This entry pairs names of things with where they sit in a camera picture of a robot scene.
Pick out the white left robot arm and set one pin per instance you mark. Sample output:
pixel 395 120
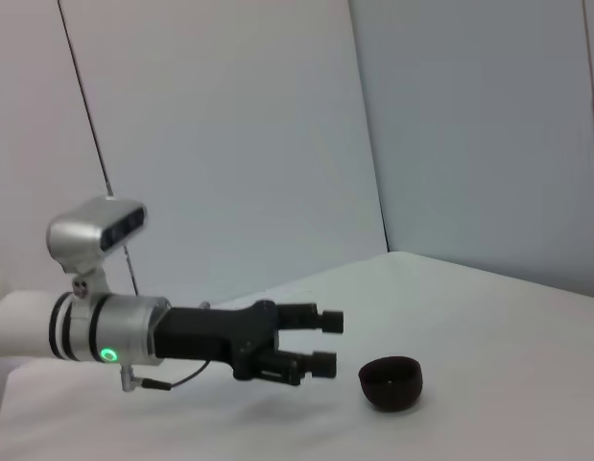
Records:
pixel 28 322

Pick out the dark brown teacup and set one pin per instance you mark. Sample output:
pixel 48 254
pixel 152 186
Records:
pixel 392 394

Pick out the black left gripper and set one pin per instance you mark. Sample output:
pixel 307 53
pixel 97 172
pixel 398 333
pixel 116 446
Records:
pixel 205 333

